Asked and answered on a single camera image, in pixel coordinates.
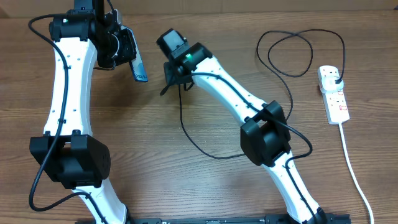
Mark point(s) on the white charger plug adapter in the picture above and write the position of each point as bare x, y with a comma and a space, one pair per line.
330, 85

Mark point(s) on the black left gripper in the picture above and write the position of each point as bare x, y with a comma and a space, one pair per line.
129, 53

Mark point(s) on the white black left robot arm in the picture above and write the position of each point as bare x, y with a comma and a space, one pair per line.
85, 38

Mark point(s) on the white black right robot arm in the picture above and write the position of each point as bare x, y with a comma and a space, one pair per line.
264, 133

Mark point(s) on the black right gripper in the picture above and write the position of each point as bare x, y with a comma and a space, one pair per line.
173, 76

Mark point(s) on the blue Galaxy smartphone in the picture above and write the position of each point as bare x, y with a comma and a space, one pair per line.
136, 65

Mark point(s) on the white power strip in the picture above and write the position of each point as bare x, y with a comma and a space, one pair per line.
335, 103

